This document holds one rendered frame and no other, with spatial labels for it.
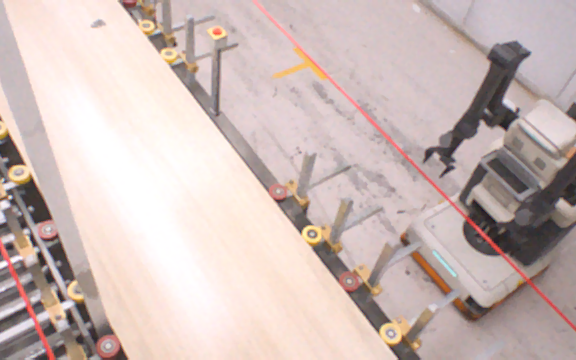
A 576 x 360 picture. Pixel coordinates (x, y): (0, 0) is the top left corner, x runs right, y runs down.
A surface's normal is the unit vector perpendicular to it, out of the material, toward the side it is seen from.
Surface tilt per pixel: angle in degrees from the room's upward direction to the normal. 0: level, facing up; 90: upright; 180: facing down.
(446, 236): 0
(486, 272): 0
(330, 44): 0
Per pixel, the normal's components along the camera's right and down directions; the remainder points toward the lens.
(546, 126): -0.47, -0.18
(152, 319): 0.11, -0.60
